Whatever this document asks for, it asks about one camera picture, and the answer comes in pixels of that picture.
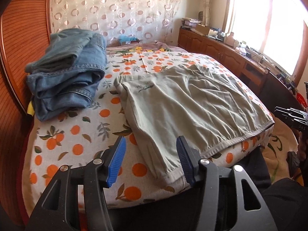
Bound grey-green pants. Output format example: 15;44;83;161
114;65;274;186

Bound white plastic jug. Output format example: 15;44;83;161
224;32;235;48

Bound person's right hand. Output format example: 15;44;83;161
297;132;307;161

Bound cardboard box blue cloth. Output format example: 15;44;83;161
118;35;140;45

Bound floral blanket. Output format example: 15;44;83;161
106;42;187;54

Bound orange print bed sheet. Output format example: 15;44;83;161
21;49;275;216

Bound circle pattern sheer curtain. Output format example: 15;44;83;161
50;0;181;45

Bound window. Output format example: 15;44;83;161
225;0;307;77

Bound cardboard box on cabinet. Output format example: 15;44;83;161
195;24;217;36

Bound blue denim jeans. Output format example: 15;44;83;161
24;28;107;121

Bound stack of books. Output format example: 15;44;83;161
182;17;202;29

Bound wooden slatted wardrobe door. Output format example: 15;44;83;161
1;0;51;227

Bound wooden cabinet row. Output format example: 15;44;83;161
177;27;304;112

